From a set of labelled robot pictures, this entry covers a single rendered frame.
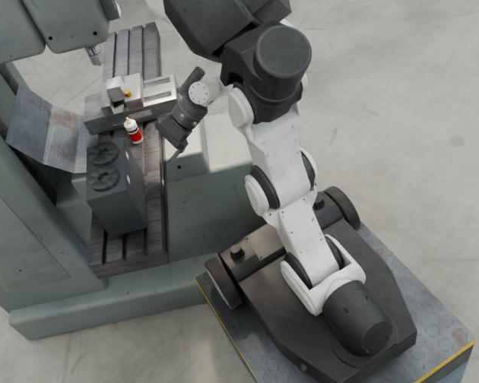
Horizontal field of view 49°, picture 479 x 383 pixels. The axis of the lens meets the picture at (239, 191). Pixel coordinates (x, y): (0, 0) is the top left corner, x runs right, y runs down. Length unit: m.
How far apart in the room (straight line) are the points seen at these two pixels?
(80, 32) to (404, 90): 2.11
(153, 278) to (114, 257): 0.83
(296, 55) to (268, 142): 0.34
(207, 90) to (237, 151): 0.54
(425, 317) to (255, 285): 0.59
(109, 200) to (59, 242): 0.71
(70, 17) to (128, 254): 0.71
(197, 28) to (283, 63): 0.26
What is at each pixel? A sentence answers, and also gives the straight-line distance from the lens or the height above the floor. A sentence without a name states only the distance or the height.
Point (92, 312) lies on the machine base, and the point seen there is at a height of 0.15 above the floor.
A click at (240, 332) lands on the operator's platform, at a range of 1.98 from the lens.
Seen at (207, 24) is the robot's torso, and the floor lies 1.53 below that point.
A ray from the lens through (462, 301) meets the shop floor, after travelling 2.46.
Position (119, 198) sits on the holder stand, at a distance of 1.53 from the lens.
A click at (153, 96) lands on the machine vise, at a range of 1.95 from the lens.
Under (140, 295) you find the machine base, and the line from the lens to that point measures 2.43.
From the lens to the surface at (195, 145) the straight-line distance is 1.92.
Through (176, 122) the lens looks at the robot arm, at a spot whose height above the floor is 1.12.
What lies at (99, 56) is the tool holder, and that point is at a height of 1.23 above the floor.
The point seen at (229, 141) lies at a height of 0.73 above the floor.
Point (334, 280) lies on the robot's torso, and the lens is 1.63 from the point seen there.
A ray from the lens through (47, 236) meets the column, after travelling 2.19.
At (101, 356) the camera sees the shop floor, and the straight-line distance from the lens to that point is 2.60.
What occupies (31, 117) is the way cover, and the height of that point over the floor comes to 1.03.
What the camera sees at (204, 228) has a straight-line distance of 2.26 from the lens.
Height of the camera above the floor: 2.16
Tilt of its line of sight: 49 degrees down
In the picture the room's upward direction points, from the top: 18 degrees counter-clockwise
